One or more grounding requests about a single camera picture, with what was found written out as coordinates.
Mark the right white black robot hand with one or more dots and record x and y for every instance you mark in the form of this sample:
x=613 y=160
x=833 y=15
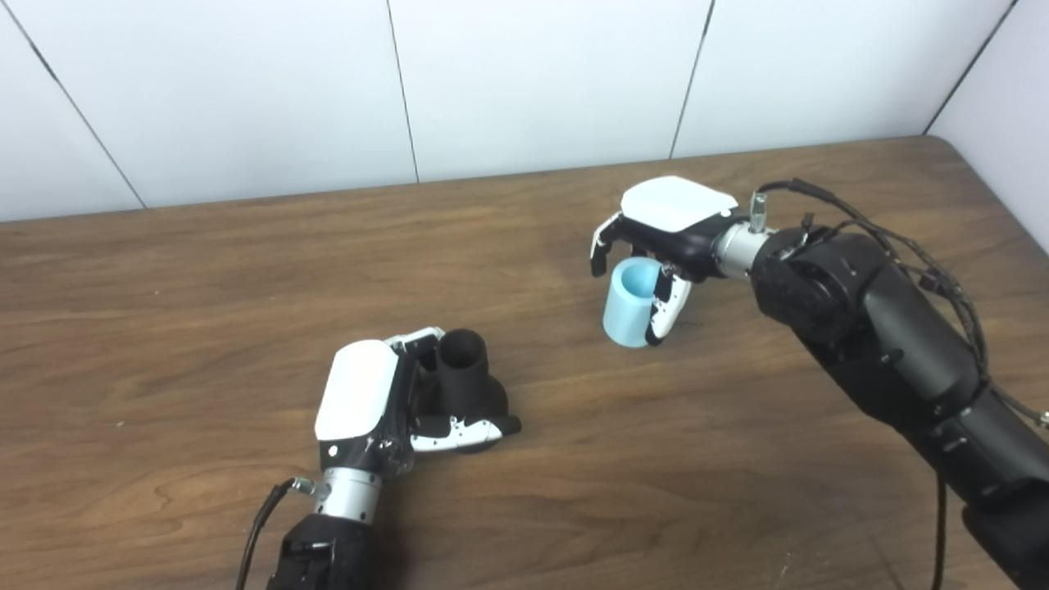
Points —
x=676 y=205

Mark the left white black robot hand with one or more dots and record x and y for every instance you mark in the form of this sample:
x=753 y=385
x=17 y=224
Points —
x=356 y=393

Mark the black funnel-shaped nozzle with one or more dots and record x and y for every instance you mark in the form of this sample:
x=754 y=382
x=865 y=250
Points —
x=467 y=385

